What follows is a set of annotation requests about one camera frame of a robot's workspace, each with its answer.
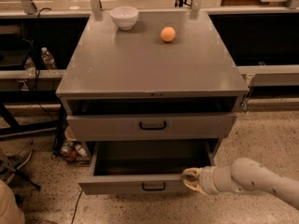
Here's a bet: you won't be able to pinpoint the beige trouser leg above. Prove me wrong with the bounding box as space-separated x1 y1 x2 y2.
0 180 25 224

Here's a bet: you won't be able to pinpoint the grey drawer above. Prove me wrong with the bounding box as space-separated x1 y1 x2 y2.
67 113 236 141
79 140 213 195

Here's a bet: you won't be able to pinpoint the grey top drawer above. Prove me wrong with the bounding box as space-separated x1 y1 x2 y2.
67 113 236 141

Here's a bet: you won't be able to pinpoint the grey drawer cabinet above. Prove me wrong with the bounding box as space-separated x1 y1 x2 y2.
55 8 250 161

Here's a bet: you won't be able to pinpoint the black tripod leg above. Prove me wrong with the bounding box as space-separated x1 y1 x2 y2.
0 161 41 190

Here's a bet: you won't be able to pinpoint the clear plastic water bottle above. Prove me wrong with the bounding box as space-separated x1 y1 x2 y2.
41 48 57 70

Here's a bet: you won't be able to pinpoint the orange ball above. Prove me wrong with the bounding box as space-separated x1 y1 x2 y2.
161 27 176 43

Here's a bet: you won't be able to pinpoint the black floor cable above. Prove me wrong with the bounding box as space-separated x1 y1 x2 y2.
70 189 84 224

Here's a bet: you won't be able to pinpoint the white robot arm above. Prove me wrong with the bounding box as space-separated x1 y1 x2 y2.
182 158 299 209

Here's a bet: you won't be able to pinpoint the small bottles on floor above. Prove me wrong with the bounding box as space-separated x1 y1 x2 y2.
60 126 90 162

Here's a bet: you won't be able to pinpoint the white bowl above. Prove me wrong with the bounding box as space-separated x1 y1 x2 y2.
109 7 139 31

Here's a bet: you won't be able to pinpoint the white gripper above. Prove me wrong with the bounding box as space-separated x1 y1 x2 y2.
182 166 232 194

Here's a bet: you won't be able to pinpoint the grey sneaker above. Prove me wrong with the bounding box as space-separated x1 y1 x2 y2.
0 147 32 184

